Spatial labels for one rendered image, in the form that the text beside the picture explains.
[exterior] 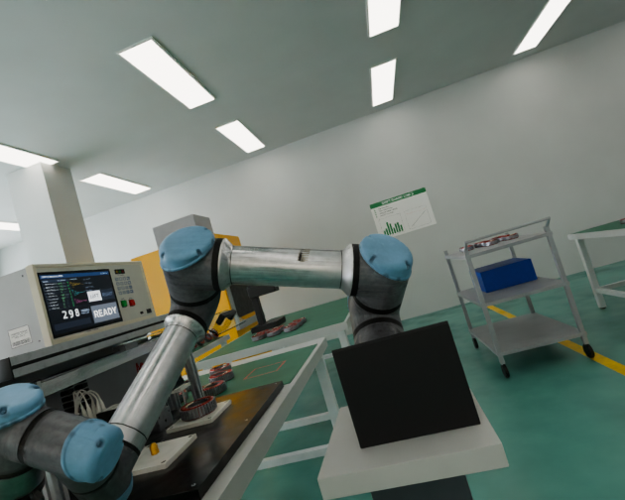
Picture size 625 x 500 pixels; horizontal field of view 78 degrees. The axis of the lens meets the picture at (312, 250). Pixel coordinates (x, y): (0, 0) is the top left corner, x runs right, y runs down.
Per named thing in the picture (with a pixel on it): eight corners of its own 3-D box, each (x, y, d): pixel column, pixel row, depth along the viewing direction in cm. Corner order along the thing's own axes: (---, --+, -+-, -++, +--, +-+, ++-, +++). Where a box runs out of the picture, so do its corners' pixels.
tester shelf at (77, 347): (183, 321, 145) (179, 310, 145) (13, 379, 78) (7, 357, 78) (84, 350, 152) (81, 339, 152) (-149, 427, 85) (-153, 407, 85)
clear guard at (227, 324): (246, 321, 137) (241, 305, 138) (218, 335, 114) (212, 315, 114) (166, 344, 143) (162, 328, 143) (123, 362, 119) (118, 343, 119)
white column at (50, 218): (137, 421, 473) (70, 169, 493) (112, 437, 429) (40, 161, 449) (102, 430, 481) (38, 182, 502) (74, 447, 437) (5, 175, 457)
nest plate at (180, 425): (231, 403, 126) (230, 399, 126) (211, 423, 111) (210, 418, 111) (190, 413, 129) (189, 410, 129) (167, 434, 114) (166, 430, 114)
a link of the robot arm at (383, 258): (398, 278, 95) (177, 269, 93) (411, 229, 85) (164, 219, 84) (407, 315, 85) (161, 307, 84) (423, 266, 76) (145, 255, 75)
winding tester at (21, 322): (156, 316, 135) (141, 261, 136) (52, 345, 92) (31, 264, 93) (63, 344, 141) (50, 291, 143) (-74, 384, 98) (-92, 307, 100)
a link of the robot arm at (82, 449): (138, 448, 61) (76, 433, 63) (119, 415, 54) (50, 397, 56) (108, 504, 55) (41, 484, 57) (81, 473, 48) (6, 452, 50)
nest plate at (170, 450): (196, 437, 102) (195, 433, 102) (166, 468, 87) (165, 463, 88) (148, 449, 105) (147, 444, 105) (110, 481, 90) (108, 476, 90)
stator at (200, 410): (223, 403, 124) (220, 392, 124) (204, 419, 113) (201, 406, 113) (194, 409, 127) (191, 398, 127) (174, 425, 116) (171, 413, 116)
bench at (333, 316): (381, 357, 423) (360, 293, 427) (381, 437, 240) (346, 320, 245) (288, 382, 440) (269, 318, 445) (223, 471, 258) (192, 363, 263)
